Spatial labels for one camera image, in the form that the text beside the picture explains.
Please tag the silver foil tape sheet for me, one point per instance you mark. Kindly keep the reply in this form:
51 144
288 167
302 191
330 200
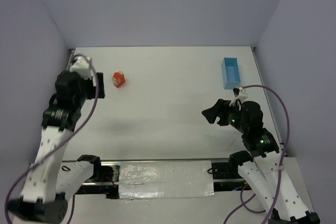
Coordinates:
156 180

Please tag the red cube block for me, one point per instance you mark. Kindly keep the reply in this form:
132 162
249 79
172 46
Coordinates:
122 79

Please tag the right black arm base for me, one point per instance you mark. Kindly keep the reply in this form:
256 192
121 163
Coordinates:
224 179

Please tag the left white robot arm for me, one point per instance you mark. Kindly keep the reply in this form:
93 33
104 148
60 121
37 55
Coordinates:
46 194

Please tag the blue plastic box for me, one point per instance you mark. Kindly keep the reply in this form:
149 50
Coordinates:
230 73

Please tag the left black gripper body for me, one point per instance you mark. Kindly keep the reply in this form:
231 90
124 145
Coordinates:
99 85

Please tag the red wedge block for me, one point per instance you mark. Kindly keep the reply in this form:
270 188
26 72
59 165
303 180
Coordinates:
117 76

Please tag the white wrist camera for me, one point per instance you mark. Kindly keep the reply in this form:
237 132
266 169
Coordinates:
240 96
81 65

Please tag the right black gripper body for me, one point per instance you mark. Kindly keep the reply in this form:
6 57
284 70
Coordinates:
220 113

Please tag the red cube with window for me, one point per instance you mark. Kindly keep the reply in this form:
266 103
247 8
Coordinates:
119 84

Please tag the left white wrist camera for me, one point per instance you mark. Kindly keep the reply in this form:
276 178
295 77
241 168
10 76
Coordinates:
81 65

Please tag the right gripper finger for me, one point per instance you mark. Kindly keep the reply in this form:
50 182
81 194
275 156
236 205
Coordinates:
211 113
223 116

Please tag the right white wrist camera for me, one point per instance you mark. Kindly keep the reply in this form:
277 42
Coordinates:
240 96

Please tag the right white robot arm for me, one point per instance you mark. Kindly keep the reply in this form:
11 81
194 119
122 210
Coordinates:
260 164

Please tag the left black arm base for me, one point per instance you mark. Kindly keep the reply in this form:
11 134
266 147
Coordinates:
107 183

